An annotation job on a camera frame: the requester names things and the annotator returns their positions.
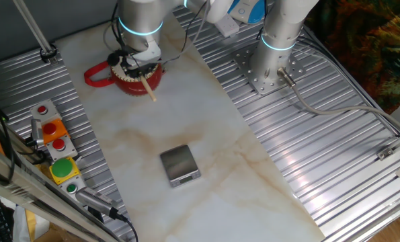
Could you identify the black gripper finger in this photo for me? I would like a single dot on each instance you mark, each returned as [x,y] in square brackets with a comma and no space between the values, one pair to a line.
[130,75]
[148,74]

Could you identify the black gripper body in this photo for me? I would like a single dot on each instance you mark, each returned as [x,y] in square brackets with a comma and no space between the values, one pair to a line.
[139,68]

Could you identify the wooden drumstick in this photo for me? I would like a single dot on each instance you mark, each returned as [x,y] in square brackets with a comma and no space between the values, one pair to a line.
[149,90]

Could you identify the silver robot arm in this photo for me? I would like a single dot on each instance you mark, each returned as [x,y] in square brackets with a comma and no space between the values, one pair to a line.
[277,30]

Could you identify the red drum with white head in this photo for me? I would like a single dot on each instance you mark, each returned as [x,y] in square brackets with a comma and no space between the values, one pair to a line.
[132,88]

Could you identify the black foam microphone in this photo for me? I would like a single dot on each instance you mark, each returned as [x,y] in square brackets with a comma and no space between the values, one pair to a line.
[113,59]

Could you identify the black pole clamp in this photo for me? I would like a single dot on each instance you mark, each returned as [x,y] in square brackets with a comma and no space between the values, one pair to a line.
[48,53]

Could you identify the white power strip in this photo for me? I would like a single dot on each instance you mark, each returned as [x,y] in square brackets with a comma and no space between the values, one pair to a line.
[228,27]

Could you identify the silver digital kitchen scale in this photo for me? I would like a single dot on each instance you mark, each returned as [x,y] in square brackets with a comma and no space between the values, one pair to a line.
[179,163]

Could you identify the grey box red button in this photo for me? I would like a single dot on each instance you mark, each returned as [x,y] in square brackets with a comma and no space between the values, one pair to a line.
[59,144]
[42,109]

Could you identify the orange box red button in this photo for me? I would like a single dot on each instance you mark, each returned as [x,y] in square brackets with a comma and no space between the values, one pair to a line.
[50,128]

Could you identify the metal support pole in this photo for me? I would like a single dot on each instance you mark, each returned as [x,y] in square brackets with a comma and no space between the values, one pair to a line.
[35,28]

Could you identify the yellow box green mushroom button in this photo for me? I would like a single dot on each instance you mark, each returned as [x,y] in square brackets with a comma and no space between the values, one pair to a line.
[62,168]

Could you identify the blue and white device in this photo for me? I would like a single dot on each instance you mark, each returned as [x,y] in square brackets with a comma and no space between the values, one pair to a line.
[245,10]

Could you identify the grey box small green button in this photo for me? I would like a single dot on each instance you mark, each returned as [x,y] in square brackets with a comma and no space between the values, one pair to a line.
[71,188]

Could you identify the white and yellow bag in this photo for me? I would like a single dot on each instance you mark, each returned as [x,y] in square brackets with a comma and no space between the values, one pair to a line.
[28,225]

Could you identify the colourful patterned cloth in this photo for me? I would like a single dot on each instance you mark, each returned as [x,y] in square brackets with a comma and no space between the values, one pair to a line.
[371,43]

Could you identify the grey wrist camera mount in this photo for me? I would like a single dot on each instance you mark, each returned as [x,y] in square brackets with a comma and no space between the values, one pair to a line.
[149,53]

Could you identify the silver depth camera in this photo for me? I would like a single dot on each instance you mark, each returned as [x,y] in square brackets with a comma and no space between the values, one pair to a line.
[36,131]
[95,201]

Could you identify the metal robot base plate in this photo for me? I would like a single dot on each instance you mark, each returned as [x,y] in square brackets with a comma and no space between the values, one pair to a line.
[270,84]

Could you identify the aluminium frame bar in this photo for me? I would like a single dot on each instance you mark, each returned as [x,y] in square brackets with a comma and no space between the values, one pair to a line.
[25,191]

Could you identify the metal corner bracket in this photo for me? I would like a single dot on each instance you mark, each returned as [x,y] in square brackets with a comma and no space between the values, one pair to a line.
[393,148]

